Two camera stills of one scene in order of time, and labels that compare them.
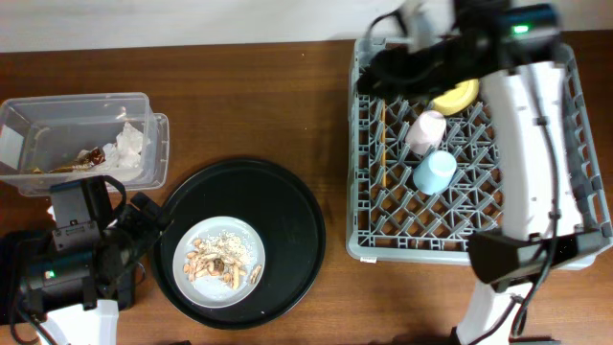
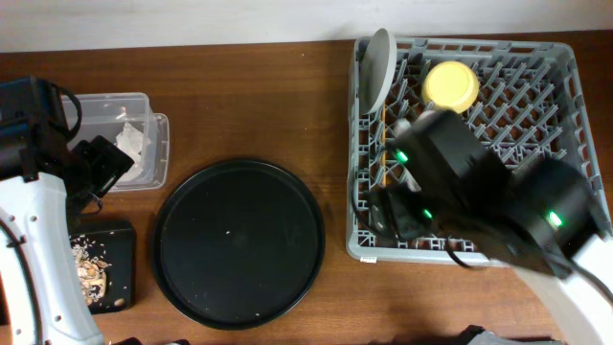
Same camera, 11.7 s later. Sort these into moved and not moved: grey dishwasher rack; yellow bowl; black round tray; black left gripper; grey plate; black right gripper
Moved: grey plate; black left gripper; black right gripper
Not moved: yellow bowl; grey dishwasher rack; black round tray
